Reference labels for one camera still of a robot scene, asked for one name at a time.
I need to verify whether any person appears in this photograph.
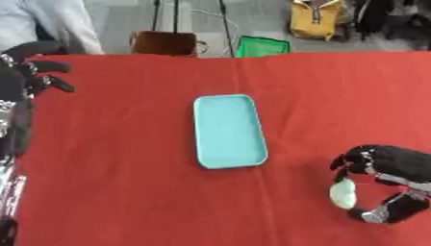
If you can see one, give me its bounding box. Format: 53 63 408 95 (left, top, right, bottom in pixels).
0 0 107 56

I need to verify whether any pale mint rounded object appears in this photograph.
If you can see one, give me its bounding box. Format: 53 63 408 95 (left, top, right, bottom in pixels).
328 178 359 210

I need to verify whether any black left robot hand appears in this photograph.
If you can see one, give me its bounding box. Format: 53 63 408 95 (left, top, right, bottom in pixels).
0 40 76 159

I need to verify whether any black bag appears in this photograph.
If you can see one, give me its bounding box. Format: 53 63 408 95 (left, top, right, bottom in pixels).
351 0 397 35

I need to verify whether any light blue rectangular tray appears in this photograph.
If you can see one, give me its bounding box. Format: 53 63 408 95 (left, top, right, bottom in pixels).
191 93 269 170

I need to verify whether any black tripod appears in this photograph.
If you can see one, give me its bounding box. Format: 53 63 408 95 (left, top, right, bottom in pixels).
149 0 238 59

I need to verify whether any green box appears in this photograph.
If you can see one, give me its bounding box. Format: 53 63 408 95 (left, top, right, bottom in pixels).
232 35 293 59

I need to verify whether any yellow bag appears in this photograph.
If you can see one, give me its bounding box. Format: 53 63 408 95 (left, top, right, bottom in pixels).
288 0 345 41

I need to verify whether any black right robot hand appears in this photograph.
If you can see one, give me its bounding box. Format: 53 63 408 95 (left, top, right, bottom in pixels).
328 144 431 225

